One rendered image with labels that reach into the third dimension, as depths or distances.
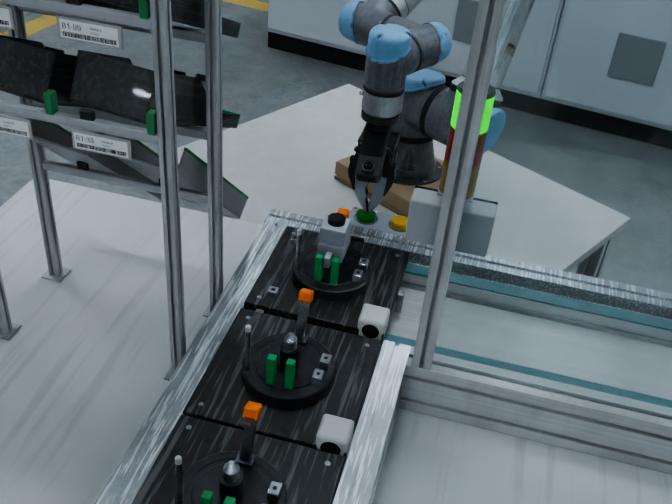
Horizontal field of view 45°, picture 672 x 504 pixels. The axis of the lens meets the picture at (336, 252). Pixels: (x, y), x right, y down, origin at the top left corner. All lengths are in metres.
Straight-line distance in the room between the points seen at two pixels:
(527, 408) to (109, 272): 0.82
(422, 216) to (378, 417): 0.30
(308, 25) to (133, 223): 3.06
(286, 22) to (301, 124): 2.61
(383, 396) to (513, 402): 0.21
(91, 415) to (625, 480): 0.84
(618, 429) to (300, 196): 0.88
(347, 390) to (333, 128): 1.05
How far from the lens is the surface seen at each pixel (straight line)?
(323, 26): 4.62
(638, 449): 1.36
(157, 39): 1.05
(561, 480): 1.32
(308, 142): 2.05
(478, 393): 1.31
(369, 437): 1.18
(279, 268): 1.42
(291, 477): 1.10
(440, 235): 1.12
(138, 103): 1.16
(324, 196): 1.84
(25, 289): 1.60
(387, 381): 1.26
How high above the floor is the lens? 1.84
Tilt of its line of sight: 36 degrees down
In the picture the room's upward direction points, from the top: 6 degrees clockwise
